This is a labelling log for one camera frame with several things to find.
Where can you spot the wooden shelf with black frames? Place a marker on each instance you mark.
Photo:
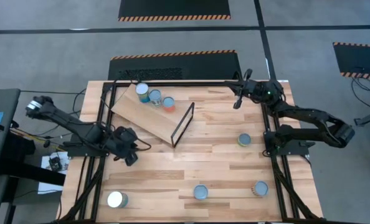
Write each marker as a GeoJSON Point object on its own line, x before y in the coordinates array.
{"type": "Point", "coordinates": [147, 119]}

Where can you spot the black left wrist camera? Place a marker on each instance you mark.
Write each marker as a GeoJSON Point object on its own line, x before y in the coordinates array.
{"type": "Point", "coordinates": [127, 133]}

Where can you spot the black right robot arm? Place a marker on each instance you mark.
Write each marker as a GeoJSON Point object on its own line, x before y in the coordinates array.
{"type": "Point", "coordinates": [306, 115]}

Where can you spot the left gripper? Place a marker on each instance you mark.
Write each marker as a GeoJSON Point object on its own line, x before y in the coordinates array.
{"type": "Point", "coordinates": [122, 147]}

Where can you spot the small black device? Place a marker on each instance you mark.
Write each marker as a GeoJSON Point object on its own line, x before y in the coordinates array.
{"type": "Point", "coordinates": [55, 163]}

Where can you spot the short green and yellow can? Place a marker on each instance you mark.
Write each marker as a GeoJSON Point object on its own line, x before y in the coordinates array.
{"type": "Point", "coordinates": [244, 139]}

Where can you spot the orange patterned can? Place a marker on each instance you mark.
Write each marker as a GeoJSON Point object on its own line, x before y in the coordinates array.
{"type": "Point", "coordinates": [168, 102]}

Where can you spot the colourful cereal boxes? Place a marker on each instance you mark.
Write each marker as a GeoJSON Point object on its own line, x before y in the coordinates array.
{"type": "Point", "coordinates": [142, 89]}

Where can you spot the white can with carrot print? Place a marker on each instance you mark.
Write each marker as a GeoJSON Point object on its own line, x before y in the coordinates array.
{"type": "Point", "coordinates": [155, 95]}

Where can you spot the grey desk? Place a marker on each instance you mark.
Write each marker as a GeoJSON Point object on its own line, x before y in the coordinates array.
{"type": "Point", "coordinates": [4, 102]}

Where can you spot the black mat with orange stripes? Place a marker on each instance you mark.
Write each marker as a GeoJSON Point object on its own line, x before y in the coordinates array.
{"type": "Point", "coordinates": [172, 7]}
{"type": "Point", "coordinates": [359, 59]}
{"type": "Point", "coordinates": [203, 67]}

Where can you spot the white paper sheet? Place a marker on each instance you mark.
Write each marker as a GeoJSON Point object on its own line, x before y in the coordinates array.
{"type": "Point", "coordinates": [48, 186]}

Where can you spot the black desk base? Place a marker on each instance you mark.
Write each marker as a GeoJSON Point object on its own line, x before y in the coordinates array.
{"type": "Point", "coordinates": [32, 174]}

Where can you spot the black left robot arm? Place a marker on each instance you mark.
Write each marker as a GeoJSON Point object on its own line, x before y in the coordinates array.
{"type": "Point", "coordinates": [66, 119]}

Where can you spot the black floor tape line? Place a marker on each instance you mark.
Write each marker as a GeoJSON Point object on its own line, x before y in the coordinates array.
{"type": "Point", "coordinates": [141, 30]}
{"type": "Point", "coordinates": [263, 40]}

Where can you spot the teal can with yellow banner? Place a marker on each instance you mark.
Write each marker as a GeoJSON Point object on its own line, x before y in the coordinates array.
{"type": "Point", "coordinates": [115, 199]}

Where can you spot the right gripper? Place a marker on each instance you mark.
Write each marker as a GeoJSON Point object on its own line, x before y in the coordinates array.
{"type": "Point", "coordinates": [263, 90]}

